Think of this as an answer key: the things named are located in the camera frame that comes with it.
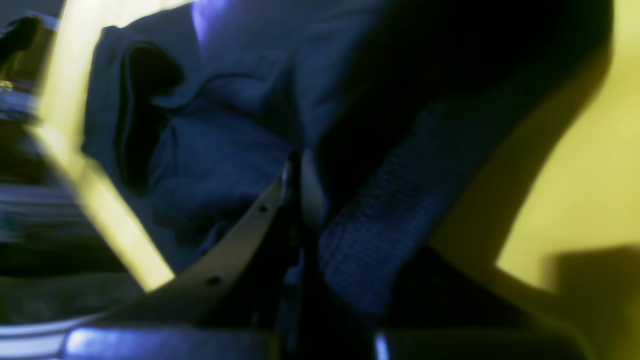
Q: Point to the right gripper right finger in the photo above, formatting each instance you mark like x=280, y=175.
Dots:
x=437, y=312

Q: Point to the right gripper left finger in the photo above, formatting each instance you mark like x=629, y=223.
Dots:
x=224, y=307

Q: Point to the dark navy T-shirt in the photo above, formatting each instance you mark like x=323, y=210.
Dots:
x=395, y=106

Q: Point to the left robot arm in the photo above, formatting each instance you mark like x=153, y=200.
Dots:
x=25, y=43

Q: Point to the cream yellow table cloth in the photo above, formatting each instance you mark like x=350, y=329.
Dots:
x=552, y=221

